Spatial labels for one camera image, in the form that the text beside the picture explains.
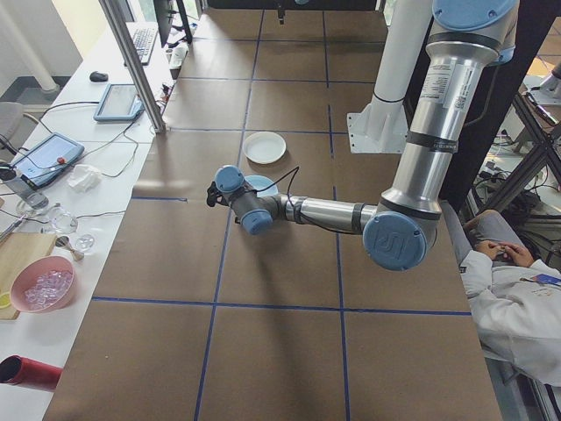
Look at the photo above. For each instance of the white plate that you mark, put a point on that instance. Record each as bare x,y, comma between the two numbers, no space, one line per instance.
265,147

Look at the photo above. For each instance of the light blue ringed plate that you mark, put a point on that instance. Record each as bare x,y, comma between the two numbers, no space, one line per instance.
263,182

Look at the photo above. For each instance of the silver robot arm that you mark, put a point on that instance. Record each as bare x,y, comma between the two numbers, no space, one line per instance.
438,153

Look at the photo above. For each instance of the person's left hand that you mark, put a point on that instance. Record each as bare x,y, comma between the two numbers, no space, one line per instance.
492,251

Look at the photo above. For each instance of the person's right hand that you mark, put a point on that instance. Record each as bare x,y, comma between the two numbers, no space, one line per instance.
519,255

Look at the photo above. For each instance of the black computer monitor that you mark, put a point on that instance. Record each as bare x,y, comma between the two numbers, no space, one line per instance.
163,22

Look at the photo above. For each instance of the black and white keyboard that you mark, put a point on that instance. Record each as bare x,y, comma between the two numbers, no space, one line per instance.
144,44

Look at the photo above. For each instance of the blue teach pendant tablet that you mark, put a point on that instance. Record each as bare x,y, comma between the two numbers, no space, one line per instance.
117,102

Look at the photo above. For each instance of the black computer mouse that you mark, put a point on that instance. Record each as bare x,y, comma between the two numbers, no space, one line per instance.
98,76

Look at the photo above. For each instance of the white round pipe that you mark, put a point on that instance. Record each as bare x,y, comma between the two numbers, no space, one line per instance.
39,70

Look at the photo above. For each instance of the crumpled white tissue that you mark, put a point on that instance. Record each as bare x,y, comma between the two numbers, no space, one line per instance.
84,179

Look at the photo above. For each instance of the blue pendant with red button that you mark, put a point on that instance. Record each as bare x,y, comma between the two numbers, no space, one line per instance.
48,158

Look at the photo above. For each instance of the grey chair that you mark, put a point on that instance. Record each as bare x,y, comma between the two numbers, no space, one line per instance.
9,118

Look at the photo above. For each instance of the person's grey trousers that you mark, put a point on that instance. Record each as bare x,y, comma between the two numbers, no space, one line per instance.
486,223

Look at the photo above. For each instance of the large clear glass bowl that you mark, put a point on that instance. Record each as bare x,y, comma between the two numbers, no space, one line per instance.
61,220

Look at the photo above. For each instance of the small clear glass bowl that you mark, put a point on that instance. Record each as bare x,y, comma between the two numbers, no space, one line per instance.
84,243

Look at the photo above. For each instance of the clear bottle with black cap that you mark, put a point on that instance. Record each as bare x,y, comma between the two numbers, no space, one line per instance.
22,188

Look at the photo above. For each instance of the metal cocktail jigger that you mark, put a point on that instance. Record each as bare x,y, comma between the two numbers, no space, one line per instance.
69,247

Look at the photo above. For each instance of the wooden cutting board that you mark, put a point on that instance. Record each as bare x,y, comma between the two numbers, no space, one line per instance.
22,252

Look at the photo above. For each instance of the pink bowl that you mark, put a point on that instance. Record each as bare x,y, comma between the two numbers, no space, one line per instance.
61,298

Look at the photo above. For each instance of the pile of clear ice cubes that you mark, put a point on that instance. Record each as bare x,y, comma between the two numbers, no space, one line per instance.
46,287

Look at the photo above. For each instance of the blue badge card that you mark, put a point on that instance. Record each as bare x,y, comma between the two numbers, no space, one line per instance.
547,279

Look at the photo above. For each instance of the person's white shirt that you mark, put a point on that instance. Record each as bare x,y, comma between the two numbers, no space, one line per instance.
513,316

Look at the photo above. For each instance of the white side desk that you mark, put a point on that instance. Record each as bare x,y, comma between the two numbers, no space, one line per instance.
26,333

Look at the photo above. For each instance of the red cylinder tube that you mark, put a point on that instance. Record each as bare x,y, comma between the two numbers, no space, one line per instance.
35,373

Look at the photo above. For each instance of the white column pedestal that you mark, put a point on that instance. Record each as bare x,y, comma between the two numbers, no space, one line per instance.
377,127

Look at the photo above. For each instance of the aluminium profile post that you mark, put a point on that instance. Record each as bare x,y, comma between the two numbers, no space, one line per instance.
136,70

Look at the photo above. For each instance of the black frame cover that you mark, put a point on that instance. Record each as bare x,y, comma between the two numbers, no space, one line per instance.
499,87

